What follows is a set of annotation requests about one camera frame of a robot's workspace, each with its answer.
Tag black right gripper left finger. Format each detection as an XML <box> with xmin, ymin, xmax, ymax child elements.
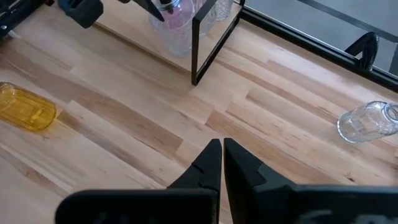
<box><xmin>55</xmin><ymin>138</ymin><xmax>223</xmax><ymax>224</ymax></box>

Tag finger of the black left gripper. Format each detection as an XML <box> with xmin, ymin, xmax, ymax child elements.
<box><xmin>133</xmin><ymin>0</ymin><xmax>165</xmax><ymax>22</ymax></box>
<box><xmin>161</xmin><ymin>0</ymin><xmax>175</xmax><ymax>15</ymax></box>

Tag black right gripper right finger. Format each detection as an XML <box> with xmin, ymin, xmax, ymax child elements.
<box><xmin>223</xmin><ymin>138</ymin><xmax>398</xmax><ymax>224</ymax></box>

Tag pink ringed bottle vase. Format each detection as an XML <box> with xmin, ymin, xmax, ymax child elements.
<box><xmin>167</xmin><ymin>0</ymin><xmax>200</xmax><ymax>29</ymax></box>

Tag clear textured jar vase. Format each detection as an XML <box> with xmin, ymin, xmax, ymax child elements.
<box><xmin>148</xmin><ymin>0</ymin><xmax>215</xmax><ymax>57</ymax></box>

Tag large amber ribbed vase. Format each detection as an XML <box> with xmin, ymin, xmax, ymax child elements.
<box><xmin>0</xmin><ymin>82</ymin><xmax>57</xmax><ymax>132</ymax></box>

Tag clear ribbed jar vase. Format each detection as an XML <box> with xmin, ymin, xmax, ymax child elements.
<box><xmin>336</xmin><ymin>100</ymin><xmax>398</xmax><ymax>144</ymax></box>

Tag wooden shelf black frame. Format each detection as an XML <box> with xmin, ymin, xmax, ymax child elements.
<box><xmin>93</xmin><ymin>0</ymin><xmax>246</xmax><ymax>86</ymax></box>

